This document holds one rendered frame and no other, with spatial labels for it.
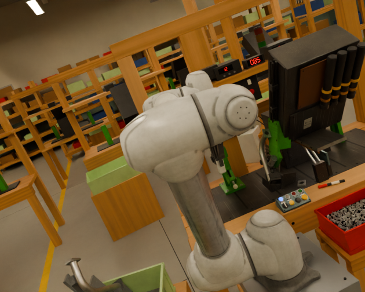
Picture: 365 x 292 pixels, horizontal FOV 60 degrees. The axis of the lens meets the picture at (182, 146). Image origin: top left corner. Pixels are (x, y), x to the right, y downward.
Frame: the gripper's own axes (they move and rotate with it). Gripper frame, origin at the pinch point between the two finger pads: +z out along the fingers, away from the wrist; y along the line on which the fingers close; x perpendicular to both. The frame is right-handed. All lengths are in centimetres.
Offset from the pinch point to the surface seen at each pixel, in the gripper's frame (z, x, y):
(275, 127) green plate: 1.9, 44.5, -20.2
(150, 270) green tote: 37, -43, -7
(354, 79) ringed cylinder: -15, 74, 6
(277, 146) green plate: 11.7, 42.2, -18.1
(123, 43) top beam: -61, -9, -69
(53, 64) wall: -92, -44, -1036
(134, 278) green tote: 39, -52, -10
